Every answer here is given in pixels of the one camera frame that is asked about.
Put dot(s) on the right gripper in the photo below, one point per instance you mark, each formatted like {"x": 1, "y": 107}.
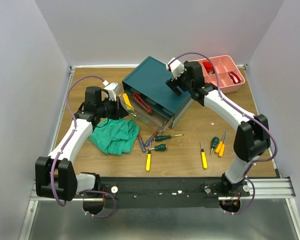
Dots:
{"x": 174, "y": 85}

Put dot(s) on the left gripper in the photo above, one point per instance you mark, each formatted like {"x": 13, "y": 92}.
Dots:
{"x": 120, "y": 111}

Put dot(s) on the yellow utility knife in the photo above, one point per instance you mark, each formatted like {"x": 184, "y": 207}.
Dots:
{"x": 127, "y": 102}

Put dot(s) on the clear drawer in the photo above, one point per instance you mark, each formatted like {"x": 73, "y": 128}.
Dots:
{"x": 155, "y": 120}

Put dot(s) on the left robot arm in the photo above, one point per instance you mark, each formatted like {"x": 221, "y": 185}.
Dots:
{"x": 55, "y": 176}

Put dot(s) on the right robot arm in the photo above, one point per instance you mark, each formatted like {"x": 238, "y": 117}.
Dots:
{"x": 252, "y": 136}

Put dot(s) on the teal drawer cabinet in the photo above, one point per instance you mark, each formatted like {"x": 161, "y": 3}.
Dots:
{"x": 149, "y": 80}

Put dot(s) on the green cloth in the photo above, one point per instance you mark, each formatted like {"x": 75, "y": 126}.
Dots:
{"x": 115, "y": 137}

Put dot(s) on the green long screwdriver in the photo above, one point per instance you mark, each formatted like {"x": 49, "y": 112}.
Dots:
{"x": 160, "y": 138}

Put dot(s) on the pink divided organizer tray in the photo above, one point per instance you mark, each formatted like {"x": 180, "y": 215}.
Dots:
{"x": 223, "y": 65}

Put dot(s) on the yellow screwdriver left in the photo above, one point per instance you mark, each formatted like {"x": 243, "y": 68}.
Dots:
{"x": 148, "y": 159}

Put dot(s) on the yellow screwdriver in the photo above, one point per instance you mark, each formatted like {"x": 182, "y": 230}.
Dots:
{"x": 203, "y": 157}
{"x": 148, "y": 159}

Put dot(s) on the green stubby screwdriver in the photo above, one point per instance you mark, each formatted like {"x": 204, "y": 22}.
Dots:
{"x": 158, "y": 148}

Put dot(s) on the red white item in tray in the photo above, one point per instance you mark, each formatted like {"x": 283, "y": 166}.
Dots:
{"x": 234, "y": 77}

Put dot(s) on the green small screwdriver right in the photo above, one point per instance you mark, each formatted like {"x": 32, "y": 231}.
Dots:
{"x": 214, "y": 144}

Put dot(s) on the yellow screwdriver middle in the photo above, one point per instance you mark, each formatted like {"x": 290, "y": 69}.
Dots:
{"x": 203, "y": 157}

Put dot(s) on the orange screwdriver long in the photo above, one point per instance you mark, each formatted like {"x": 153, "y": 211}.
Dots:
{"x": 217, "y": 149}

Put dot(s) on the orange screwdriver short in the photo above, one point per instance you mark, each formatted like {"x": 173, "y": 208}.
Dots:
{"x": 221, "y": 151}

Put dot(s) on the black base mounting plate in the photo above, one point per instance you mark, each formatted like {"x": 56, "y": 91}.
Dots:
{"x": 166, "y": 192}

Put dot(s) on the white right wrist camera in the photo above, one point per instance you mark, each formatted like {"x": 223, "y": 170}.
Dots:
{"x": 175, "y": 67}

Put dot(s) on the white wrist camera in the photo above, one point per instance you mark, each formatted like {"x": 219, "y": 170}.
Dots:
{"x": 175, "y": 67}
{"x": 112, "y": 89}

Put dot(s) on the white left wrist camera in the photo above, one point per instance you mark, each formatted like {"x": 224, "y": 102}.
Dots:
{"x": 112, "y": 89}

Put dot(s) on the aluminium rail frame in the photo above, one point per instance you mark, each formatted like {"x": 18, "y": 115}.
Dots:
{"x": 267, "y": 214}

